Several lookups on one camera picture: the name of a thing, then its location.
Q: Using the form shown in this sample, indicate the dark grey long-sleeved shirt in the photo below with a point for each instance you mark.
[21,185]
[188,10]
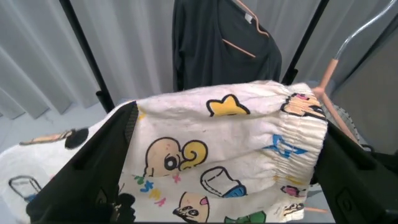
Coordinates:
[202,46]

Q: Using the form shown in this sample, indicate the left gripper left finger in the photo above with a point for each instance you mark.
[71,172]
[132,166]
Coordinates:
[90,177]

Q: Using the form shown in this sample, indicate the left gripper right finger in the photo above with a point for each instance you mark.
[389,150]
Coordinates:
[357,180]

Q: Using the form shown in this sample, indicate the white curtain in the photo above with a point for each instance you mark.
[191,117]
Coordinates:
[37,46]

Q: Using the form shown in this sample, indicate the black clothes rack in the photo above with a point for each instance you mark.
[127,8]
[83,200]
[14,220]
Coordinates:
[89,62]

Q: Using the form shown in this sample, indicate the cream printed garment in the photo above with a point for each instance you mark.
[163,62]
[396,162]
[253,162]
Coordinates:
[233,140]

